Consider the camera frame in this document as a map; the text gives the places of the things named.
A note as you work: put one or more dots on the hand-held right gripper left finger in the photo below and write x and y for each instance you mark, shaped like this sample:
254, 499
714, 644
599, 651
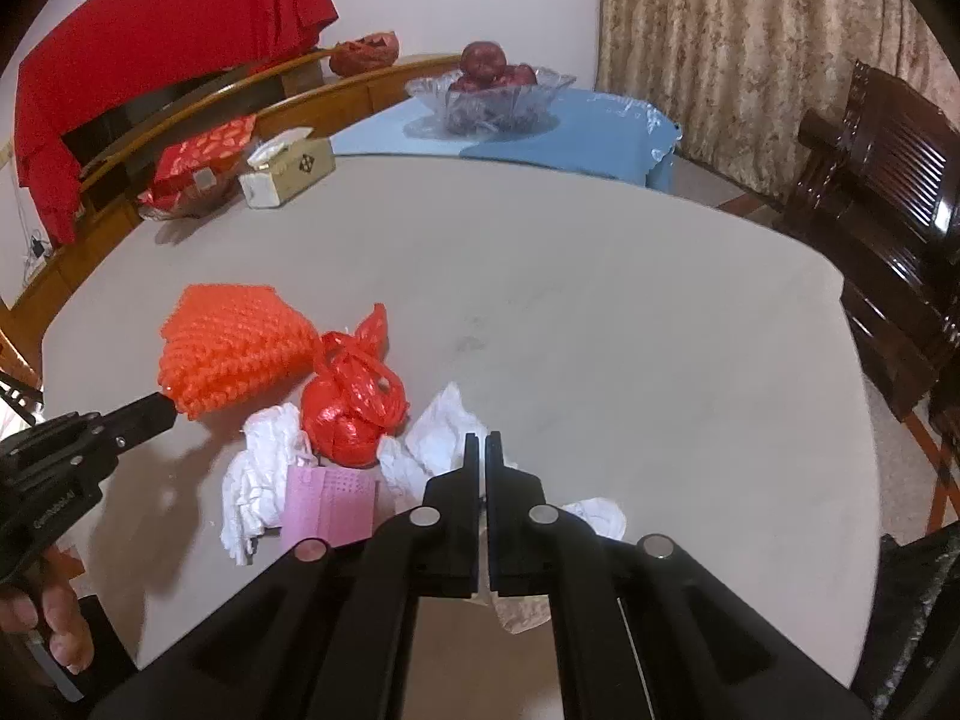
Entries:
457, 495

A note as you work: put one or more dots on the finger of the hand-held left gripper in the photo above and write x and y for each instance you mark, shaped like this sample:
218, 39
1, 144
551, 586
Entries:
142, 416

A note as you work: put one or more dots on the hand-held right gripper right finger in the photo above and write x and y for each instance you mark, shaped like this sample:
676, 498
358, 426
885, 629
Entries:
510, 510

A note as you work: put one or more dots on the white tissue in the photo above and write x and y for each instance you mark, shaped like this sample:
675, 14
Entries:
521, 611
600, 516
439, 435
255, 480

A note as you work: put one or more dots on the orange foam fruit net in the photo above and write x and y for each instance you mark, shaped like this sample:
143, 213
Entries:
232, 345

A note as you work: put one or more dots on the pink face mask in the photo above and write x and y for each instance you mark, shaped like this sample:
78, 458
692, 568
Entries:
330, 502

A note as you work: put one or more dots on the red plastic bag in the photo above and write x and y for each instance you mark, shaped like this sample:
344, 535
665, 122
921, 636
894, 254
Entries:
345, 412

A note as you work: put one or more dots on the black trash bin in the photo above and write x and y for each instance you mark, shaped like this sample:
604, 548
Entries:
915, 615

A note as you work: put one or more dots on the person's left hand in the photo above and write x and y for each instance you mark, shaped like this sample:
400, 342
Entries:
60, 615

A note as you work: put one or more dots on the wooden television cabinet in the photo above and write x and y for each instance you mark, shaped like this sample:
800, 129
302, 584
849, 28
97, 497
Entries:
97, 240

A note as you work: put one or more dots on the white power strip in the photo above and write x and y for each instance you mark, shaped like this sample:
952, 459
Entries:
34, 251

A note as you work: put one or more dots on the small glass bowl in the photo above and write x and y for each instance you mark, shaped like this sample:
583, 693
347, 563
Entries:
187, 208

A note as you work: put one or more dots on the red patterned packet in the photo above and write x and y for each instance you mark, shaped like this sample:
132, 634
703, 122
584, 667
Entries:
195, 154

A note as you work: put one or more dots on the black television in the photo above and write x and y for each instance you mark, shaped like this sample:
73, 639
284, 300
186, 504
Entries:
112, 127

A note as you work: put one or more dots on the beige tissue box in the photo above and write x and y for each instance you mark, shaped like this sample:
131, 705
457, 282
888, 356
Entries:
296, 169

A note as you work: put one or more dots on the red cloth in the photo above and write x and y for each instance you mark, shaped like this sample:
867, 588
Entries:
150, 37

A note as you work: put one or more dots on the blue tablecloth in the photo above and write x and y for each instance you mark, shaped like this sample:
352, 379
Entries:
585, 135

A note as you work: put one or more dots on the glass fruit bowl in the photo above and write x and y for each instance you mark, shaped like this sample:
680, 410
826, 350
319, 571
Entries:
487, 109

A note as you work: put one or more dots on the red apple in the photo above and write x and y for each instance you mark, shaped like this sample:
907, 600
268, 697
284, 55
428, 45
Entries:
465, 82
484, 58
517, 75

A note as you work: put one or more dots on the red mesh bag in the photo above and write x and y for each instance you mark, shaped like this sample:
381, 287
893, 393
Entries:
364, 54

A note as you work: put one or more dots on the dark wooden armchair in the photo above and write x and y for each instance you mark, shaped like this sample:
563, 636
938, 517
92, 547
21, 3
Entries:
900, 187

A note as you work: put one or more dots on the floral beige curtain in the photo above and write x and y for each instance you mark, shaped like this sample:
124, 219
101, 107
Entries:
735, 30

